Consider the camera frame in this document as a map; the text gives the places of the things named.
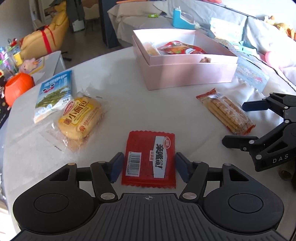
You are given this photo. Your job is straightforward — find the yellow small bread pack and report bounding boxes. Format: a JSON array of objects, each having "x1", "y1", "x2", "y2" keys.
[{"x1": 48, "y1": 91, "x2": 106, "y2": 152}]

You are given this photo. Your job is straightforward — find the clear sausage bread pack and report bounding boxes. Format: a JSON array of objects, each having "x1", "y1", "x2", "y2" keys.
[{"x1": 143, "y1": 43, "x2": 161, "y2": 56}]

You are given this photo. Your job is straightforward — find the yellow armchair with ribbon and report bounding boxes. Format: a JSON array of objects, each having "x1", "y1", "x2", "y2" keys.
[{"x1": 20, "y1": 1, "x2": 69, "y2": 61}]

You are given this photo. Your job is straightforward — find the red snack packet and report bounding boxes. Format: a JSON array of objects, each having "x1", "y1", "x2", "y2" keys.
[{"x1": 121, "y1": 131, "x2": 176, "y2": 188}]

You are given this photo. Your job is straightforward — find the hanging dark coat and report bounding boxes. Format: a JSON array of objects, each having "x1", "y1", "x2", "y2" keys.
[{"x1": 49, "y1": 0, "x2": 85, "y2": 23}]

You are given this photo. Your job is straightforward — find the wafer biscuit pack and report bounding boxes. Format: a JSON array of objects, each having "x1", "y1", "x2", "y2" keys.
[{"x1": 196, "y1": 88, "x2": 255, "y2": 136}]

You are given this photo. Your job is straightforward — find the pink plush toy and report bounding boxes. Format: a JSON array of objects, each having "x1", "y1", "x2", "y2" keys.
[{"x1": 19, "y1": 58, "x2": 38, "y2": 73}]

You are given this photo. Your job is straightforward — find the orange pumpkin bucket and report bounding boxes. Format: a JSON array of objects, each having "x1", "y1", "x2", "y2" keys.
[{"x1": 4, "y1": 73, "x2": 35, "y2": 107}]

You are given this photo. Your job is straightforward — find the grey covered sofa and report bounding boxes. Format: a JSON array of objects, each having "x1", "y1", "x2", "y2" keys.
[{"x1": 107, "y1": 0, "x2": 296, "y2": 88}]

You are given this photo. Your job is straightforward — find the red roast duck pouch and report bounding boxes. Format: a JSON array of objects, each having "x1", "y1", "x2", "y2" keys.
[{"x1": 158, "y1": 41, "x2": 206, "y2": 54}]

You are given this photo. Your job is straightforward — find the blue green-bean snack bag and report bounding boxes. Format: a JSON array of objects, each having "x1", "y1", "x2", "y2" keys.
[{"x1": 33, "y1": 70, "x2": 72, "y2": 123}]

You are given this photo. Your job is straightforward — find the pink cardboard box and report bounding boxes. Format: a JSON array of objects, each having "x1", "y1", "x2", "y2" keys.
[{"x1": 132, "y1": 29, "x2": 238, "y2": 90}]

